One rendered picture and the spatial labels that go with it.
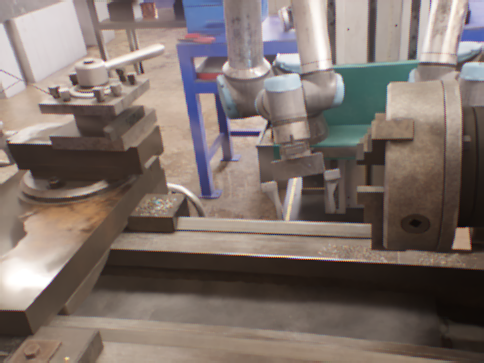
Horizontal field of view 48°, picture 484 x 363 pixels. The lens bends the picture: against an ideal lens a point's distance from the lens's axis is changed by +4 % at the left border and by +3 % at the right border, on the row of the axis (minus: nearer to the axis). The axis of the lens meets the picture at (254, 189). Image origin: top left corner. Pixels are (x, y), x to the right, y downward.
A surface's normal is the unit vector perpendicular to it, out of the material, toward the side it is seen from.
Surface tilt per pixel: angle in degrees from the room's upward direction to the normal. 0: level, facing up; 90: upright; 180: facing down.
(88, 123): 90
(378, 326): 13
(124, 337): 49
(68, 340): 0
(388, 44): 90
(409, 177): 69
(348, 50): 90
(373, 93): 90
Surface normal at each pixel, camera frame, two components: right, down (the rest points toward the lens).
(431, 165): -0.23, 0.00
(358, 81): -0.16, 0.49
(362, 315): 0.18, -0.78
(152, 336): -0.22, -0.21
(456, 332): -0.10, -0.87
